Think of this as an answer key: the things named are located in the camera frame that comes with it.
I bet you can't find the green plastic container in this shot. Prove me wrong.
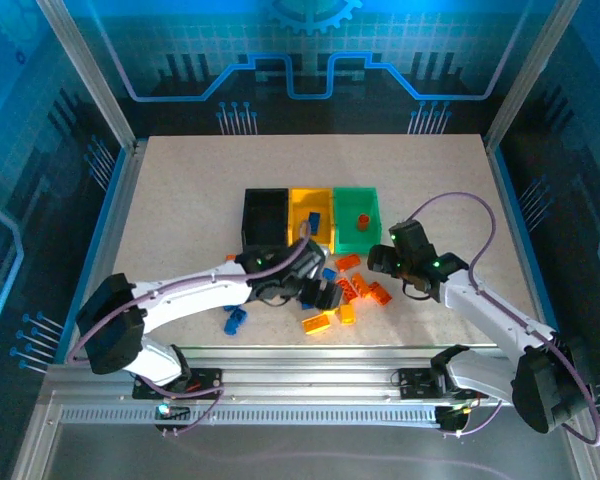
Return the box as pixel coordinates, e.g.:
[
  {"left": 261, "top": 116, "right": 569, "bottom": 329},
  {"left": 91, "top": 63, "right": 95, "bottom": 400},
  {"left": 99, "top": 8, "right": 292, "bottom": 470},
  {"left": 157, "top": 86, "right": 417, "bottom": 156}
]
[{"left": 332, "top": 185, "right": 385, "bottom": 255}]

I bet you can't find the black plastic container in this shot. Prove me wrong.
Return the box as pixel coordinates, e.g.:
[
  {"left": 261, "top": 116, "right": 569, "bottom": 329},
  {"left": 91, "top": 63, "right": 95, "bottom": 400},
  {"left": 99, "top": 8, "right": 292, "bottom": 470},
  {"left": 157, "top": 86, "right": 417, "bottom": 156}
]
[{"left": 240, "top": 187, "right": 290, "bottom": 249}]

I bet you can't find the yellow plastic container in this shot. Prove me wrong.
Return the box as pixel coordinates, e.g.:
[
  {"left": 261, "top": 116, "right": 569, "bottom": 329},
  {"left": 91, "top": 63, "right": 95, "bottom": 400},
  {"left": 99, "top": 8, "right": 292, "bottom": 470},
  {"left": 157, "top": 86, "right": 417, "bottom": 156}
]
[{"left": 287, "top": 186, "right": 337, "bottom": 247}]

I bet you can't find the small controller board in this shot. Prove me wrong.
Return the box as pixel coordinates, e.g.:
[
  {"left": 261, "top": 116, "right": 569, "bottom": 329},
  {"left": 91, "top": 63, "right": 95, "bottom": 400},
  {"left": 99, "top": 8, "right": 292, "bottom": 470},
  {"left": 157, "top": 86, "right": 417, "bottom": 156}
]
[
  {"left": 435, "top": 405, "right": 474, "bottom": 434},
  {"left": 155, "top": 403, "right": 191, "bottom": 421}
]

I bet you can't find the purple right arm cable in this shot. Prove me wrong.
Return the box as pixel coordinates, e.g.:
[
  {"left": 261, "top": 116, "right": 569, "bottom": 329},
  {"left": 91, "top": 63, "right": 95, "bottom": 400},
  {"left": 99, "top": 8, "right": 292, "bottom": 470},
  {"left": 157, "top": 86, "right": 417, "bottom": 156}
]
[{"left": 404, "top": 192, "right": 600, "bottom": 447}]

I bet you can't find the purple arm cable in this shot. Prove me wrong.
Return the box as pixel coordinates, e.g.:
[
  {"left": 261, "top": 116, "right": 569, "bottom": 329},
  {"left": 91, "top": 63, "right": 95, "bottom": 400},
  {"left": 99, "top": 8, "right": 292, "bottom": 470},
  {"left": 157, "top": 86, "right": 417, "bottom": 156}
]
[
  {"left": 65, "top": 219, "right": 312, "bottom": 437},
  {"left": 404, "top": 192, "right": 600, "bottom": 447}
]

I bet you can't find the aluminium frame beam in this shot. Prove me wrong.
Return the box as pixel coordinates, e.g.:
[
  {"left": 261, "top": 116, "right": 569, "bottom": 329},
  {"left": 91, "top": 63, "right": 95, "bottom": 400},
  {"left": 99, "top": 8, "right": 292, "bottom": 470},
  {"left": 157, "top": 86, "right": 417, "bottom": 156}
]
[{"left": 47, "top": 344, "right": 511, "bottom": 406}]

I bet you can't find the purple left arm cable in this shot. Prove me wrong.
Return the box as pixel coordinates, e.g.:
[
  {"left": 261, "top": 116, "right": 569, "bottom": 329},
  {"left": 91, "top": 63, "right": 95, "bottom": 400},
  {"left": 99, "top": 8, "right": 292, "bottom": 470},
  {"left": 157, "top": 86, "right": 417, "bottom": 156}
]
[{"left": 65, "top": 219, "right": 312, "bottom": 437}]

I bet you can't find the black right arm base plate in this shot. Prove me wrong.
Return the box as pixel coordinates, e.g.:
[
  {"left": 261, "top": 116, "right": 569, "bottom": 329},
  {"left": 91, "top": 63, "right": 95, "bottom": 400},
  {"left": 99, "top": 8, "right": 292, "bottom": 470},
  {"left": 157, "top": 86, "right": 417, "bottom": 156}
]
[{"left": 397, "top": 367, "right": 489, "bottom": 401}]

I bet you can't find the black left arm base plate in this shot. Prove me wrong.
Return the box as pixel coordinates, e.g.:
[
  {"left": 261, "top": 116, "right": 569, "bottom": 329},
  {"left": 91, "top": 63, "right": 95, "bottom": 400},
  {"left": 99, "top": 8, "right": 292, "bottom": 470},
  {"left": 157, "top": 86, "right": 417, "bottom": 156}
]
[{"left": 132, "top": 367, "right": 225, "bottom": 401}]

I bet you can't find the slotted aluminium cable duct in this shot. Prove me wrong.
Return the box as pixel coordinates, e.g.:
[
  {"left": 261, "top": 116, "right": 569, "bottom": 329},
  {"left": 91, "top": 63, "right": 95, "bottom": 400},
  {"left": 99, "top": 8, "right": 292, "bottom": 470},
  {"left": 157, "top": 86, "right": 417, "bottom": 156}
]
[{"left": 59, "top": 405, "right": 441, "bottom": 426}]

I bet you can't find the aluminium frame post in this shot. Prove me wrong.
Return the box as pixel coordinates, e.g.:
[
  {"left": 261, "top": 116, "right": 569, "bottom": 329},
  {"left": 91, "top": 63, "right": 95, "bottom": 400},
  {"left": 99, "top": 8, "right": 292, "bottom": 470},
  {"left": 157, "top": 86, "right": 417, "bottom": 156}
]
[
  {"left": 484, "top": 0, "right": 581, "bottom": 151},
  {"left": 34, "top": 0, "right": 139, "bottom": 151}
]

